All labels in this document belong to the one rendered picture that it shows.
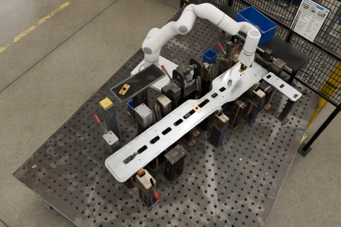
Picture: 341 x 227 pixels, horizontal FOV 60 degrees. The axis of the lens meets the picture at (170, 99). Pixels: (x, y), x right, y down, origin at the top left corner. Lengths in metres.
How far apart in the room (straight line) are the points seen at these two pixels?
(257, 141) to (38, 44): 3.02
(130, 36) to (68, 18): 0.96
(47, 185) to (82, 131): 0.45
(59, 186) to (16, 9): 3.25
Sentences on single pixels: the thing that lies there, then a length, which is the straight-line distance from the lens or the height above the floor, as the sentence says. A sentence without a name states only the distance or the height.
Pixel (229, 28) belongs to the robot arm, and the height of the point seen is 1.44.
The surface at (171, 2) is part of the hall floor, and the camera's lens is 4.61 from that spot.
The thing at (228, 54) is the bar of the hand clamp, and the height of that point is 1.12.
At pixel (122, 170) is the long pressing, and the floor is 1.00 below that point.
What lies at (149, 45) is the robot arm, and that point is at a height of 1.16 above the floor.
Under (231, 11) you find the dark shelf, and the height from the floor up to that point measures 1.03.
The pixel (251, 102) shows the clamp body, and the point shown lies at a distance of 2.23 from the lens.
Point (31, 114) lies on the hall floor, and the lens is 3.49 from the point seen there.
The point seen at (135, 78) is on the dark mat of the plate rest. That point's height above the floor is 1.16.
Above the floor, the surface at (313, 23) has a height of 1.30.
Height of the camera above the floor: 2.66
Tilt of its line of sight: 53 degrees down
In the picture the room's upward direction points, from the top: 2 degrees clockwise
